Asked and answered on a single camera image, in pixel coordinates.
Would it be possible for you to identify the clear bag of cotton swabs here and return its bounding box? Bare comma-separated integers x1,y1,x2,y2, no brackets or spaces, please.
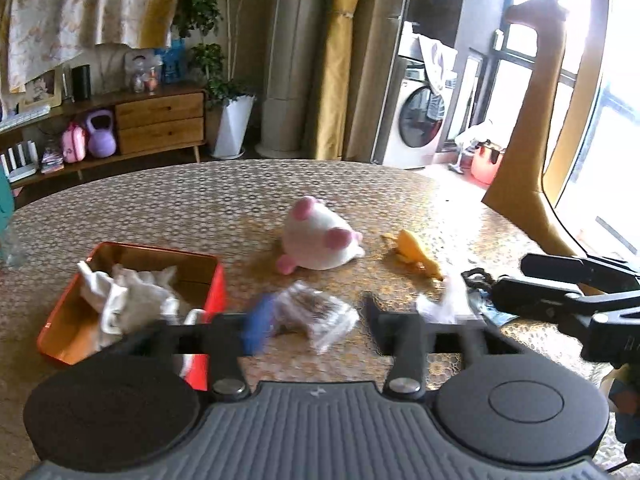
273,281,359,354

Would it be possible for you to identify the blue patterned face mask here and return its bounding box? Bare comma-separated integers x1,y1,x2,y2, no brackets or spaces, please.
468,289,518,328

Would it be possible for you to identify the yellow rubber chicken toy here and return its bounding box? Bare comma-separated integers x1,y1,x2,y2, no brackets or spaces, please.
381,230,444,281

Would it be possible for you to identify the white cloth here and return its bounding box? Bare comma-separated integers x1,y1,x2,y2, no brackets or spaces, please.
77,261,193,350

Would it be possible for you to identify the lace patterned tablecloth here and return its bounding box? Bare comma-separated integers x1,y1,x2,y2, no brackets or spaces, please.
0,159,640,480

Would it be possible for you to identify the tall yellow giraffe figure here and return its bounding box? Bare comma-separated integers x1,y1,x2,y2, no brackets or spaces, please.
483,0,604,257

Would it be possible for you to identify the white pink plush toy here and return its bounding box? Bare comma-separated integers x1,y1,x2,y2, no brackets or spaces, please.
277,196,366,275

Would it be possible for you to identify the red plastic basket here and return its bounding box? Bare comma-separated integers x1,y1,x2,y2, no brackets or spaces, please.
471,143,503,185

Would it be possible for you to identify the red metal tin box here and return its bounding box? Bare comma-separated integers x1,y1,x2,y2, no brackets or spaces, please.
37,242,226,365

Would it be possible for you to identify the white geometric planter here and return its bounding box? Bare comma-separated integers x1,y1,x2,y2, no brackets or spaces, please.
212,96,255,160

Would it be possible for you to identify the yellow curtain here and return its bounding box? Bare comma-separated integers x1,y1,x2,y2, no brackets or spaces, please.
308,0,359,160

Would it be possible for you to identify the beige standing air conditioner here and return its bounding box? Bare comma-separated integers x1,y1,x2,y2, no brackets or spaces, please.
256,0,330,159

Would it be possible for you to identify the white front-load washing machine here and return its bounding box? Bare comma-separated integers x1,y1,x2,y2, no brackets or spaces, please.
382,32,457,169

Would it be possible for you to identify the purple kettlebell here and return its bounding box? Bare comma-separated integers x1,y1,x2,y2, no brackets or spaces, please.
86,110,117,158

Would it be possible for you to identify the cloth on washing machine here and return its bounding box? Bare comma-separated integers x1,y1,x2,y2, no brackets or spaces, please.
418,35,458,96

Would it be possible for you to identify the clear drinking glass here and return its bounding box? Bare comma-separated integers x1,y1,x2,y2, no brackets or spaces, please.
0,222,26,269

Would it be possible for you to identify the wooden drawer sideboard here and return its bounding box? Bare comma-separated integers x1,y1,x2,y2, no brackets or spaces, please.
1,84,206,188

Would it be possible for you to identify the orange teal tissue organizer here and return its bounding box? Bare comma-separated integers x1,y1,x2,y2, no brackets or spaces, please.
0,171,14,233

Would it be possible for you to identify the blue toy on sideboard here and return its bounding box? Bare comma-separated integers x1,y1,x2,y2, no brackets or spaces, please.
154,38,188,84

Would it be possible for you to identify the clear jar with figurines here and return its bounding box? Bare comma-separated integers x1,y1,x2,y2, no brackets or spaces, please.
124,49,163,93

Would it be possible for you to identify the black cylinder speaker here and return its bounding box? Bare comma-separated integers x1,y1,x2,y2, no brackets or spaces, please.
70,64,92,103

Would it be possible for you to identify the white keyboard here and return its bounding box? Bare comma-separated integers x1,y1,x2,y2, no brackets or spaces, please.
0,105,51,133

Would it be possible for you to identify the potted green tree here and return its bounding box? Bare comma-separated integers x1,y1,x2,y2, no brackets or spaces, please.
172,0,244,108

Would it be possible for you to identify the white picture frame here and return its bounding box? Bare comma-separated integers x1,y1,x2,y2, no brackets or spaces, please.
18,67,62,113

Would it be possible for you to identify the floral cloth on wall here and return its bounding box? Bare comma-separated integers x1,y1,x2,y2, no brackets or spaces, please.
1,0,177,96

